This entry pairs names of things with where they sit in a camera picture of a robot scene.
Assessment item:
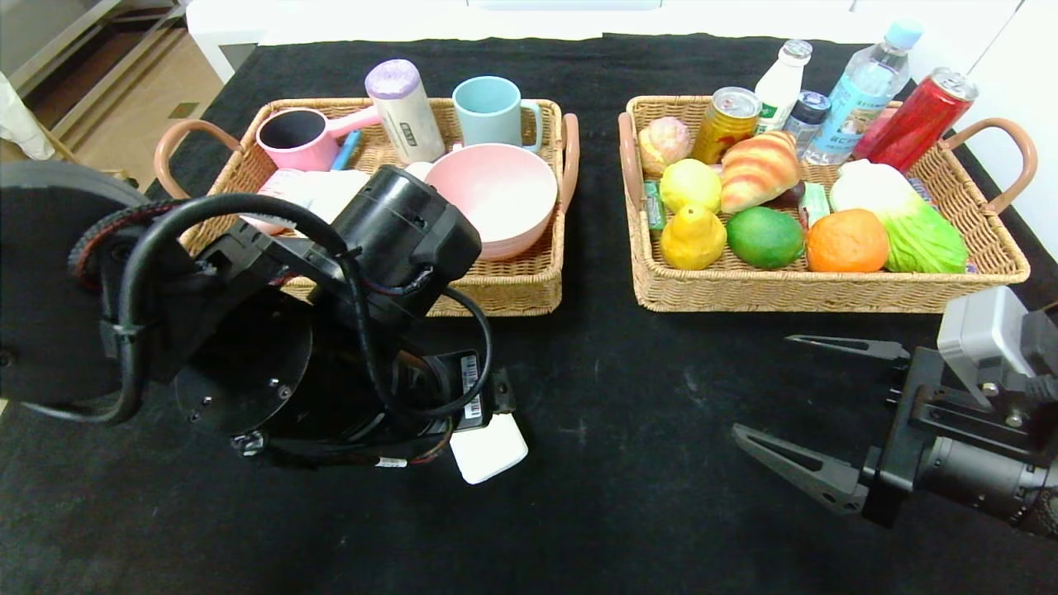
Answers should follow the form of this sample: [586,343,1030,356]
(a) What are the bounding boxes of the green lime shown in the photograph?
[726,207,806,269]

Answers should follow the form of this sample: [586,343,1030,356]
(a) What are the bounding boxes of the orange fruit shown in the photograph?
[805,208,891,274]

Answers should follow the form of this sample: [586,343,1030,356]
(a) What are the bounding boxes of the pink yellow bun toy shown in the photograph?
[637,117,693,179]

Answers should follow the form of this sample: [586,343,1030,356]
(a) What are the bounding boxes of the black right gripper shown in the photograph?
[731,333,1033,529]

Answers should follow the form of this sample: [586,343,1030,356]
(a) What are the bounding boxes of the green gum pack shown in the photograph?
[643,180,669,232]

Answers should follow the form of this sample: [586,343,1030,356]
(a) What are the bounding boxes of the small blue-capped bottle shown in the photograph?
[781,91,830,162]

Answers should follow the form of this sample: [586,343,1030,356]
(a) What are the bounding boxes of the yellow drink can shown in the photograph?
[690,87,761,166]

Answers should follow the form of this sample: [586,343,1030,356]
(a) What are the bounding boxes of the yellow lemon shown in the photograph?
[660,159,723,214]

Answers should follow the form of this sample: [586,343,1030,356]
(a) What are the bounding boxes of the clear water bottle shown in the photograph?
[803,20,922,168]

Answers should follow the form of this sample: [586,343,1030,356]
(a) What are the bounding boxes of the braided labelled arm cable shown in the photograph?
[68,197,455,470]

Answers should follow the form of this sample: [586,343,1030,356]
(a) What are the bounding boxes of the white soap bar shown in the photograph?
[449,413,530,485]

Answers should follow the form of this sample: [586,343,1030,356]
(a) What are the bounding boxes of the wicker basket brown handles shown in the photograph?
[617,95,1037,314]
[155,98,580,319]

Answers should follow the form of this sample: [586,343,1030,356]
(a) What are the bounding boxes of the green white candy pack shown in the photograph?
[800,183,831,228]

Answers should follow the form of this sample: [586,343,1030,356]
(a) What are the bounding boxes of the brown striped croissant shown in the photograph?
[719,131,803,216]

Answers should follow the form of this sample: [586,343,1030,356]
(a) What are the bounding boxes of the red drink can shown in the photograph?
[851,68,977,173]

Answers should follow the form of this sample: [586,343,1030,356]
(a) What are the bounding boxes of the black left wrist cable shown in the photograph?
[21,192,493,426]

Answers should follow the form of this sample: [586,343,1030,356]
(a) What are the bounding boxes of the pink white tube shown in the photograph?
[240,169,308,236]

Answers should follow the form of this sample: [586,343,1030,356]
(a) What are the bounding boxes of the light wooden rack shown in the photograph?
[33,124,140,187]

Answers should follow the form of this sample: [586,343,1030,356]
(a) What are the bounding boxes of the pink scoop cup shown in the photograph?
[256,106,384,173]

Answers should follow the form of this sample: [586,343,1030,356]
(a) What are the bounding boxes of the yellow pear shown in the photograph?
[659,204,728,271]

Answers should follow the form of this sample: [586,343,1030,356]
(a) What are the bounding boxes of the pink bowl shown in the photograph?
[424,143,558,261]

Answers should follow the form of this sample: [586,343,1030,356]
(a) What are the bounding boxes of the cream tumbler purple lid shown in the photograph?
[365,59,446,166]

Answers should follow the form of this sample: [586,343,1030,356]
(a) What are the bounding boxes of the brown wooden shelf unit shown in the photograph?
[0,0,195,125]

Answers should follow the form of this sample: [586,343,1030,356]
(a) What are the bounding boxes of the blue pen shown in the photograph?
[331,131,364,172]

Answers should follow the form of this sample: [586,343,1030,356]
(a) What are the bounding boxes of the white milk bottle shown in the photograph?
[752,40,813,137]

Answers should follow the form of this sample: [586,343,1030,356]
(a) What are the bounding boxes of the colourful snack packet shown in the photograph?
[905,174,976,275]

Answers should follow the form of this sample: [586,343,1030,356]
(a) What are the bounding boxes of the green white cabbage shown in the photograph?
[830,159,968,274]

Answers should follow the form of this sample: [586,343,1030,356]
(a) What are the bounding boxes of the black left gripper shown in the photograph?
[421,349,517,433]

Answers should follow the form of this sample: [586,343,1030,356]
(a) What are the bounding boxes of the light blue mug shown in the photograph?
[451,76,544,154]

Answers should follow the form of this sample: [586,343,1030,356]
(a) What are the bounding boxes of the white round container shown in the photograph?
[289,170,371,226]

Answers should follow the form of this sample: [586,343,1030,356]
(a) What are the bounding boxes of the white hanging cloth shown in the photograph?
[0,70,57,162]

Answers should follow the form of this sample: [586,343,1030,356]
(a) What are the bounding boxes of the black tablecloth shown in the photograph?
[0,35,1058,595]

